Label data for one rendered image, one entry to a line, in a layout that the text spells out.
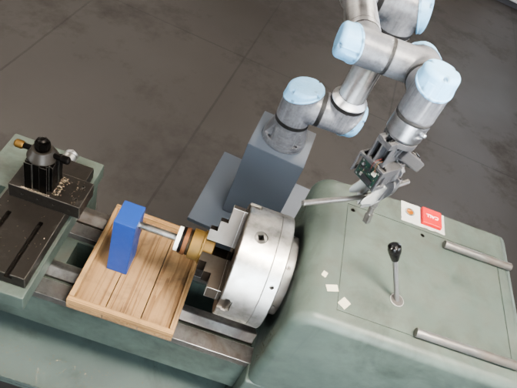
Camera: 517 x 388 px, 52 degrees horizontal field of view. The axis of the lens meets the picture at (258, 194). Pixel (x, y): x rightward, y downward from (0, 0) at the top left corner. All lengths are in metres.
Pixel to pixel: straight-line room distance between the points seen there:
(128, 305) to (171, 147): 1.81
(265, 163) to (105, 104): 1.83
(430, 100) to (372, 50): 0.15
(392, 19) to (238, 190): 0.80
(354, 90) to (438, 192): 2.31
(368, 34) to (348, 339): 0.66
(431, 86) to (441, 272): 0.62
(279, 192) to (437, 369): 0.81
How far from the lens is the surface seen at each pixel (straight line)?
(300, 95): 1.63
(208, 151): 3.26
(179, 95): 3.60
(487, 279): 1.55
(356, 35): 1.06
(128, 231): 1.42
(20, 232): 1.56
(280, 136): 1.72
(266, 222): 1.34
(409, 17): 1.44
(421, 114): 1.02
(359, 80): 1.58
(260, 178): 1.81
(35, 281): 1.54
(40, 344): 1.86
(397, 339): 1.28
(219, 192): 2.02
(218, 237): 1.41
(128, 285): 1.57
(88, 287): 1.56
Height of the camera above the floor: 2.23
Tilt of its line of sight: 46 degrees down
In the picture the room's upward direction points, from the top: 24 degrees clockwise
